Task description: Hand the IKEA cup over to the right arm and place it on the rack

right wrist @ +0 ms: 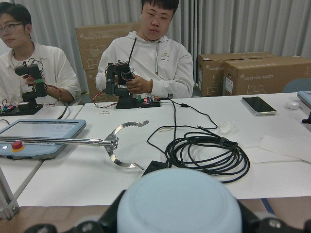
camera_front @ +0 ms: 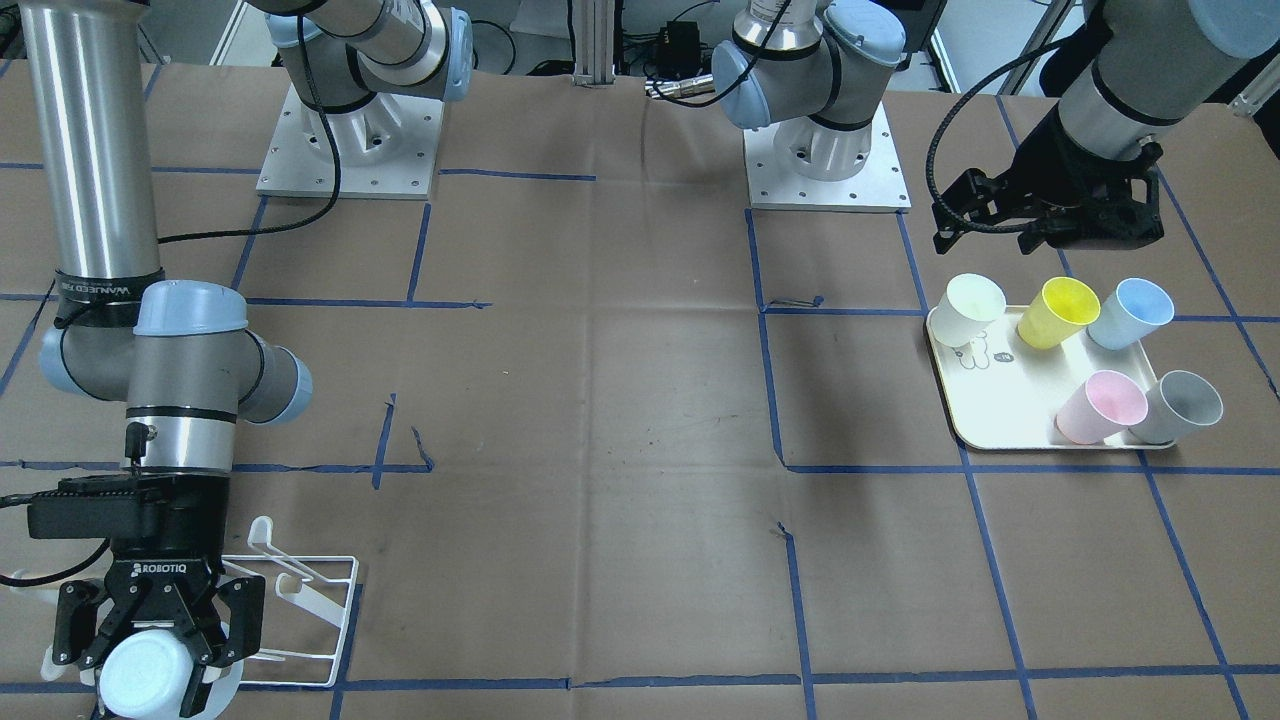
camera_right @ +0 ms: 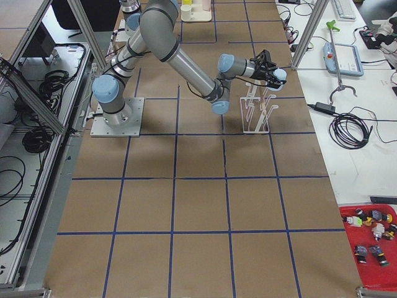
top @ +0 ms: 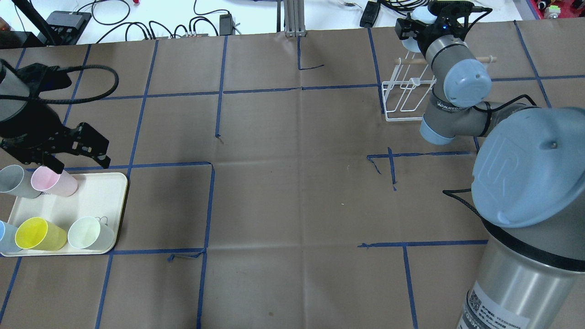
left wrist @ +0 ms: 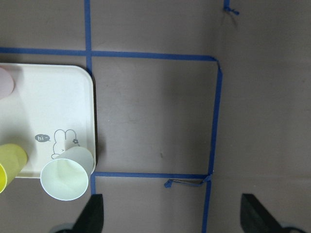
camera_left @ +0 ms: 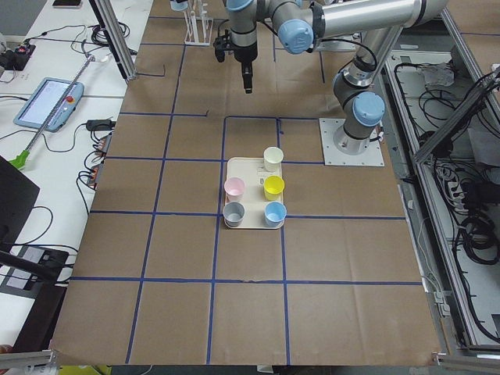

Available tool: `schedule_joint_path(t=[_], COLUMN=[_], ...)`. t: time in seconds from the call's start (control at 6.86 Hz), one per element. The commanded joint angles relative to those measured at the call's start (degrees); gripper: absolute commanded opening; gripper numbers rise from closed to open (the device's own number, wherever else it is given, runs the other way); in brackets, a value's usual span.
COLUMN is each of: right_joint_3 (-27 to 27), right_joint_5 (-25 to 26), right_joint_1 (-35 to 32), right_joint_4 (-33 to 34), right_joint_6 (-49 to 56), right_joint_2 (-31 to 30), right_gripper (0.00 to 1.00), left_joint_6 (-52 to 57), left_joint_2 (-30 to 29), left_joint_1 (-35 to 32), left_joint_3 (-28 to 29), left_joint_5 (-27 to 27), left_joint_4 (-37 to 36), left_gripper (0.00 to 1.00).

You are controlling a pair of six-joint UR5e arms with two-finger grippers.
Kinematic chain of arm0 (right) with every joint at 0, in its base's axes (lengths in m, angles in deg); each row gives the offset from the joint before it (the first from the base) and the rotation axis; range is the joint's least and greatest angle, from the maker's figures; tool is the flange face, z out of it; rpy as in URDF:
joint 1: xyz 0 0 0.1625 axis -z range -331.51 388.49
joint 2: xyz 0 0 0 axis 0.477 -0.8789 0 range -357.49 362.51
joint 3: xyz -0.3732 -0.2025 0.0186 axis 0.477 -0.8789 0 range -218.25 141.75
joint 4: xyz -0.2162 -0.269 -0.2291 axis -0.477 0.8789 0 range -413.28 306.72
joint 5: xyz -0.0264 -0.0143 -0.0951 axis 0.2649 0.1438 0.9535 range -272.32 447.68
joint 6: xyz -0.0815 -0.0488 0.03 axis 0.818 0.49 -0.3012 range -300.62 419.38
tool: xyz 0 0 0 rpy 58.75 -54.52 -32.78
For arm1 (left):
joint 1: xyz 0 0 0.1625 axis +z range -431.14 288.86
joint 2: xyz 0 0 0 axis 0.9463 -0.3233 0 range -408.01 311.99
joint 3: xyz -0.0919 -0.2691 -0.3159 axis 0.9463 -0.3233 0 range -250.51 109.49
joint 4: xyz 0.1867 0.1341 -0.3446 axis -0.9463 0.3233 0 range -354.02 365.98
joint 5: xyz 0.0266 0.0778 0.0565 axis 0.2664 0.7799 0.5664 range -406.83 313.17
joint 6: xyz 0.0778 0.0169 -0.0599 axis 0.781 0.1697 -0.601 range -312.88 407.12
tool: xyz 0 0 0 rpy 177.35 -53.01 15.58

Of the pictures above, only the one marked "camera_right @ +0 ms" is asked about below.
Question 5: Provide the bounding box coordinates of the coiled black cable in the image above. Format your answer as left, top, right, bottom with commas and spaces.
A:
328, 106, 374, 151

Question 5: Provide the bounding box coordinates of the black power adapter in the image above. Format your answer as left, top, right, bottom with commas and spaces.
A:
314, 102, 336, 115

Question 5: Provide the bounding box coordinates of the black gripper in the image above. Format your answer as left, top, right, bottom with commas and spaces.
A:
250, 50, 287, 90

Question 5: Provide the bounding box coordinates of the reacher grabber tool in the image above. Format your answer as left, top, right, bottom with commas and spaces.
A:
326, 20, 357, 105

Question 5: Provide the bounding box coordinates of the red parts tray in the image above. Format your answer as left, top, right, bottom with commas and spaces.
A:
340, 204, 396, 291

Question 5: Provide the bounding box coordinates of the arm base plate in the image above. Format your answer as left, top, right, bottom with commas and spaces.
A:
91, 97, 145, 137

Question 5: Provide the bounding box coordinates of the aluminium frame post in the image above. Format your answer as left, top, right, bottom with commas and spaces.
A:
291, 0, 328, 70

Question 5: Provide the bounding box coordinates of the white wire cup rack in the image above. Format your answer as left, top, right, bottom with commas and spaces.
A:
239, 80, 279, 134

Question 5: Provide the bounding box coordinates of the pink cup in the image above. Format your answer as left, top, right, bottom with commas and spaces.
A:
202, 0, 212, 11

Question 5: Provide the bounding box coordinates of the cream plastic tray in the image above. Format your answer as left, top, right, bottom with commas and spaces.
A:
188, 0, 212, 22

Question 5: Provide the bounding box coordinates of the cream cup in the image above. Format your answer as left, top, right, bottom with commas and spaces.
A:
181, 4, 192, 22

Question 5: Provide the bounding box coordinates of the light blue ikea cup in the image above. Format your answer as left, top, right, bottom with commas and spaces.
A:
267, 68, 287, 91

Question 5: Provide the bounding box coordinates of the blue teach pendant tablet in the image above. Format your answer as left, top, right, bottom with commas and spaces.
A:
323, 42, 364, 77

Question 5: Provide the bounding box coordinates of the white keyboard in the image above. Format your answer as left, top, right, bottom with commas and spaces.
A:
331, 0, 356, 22

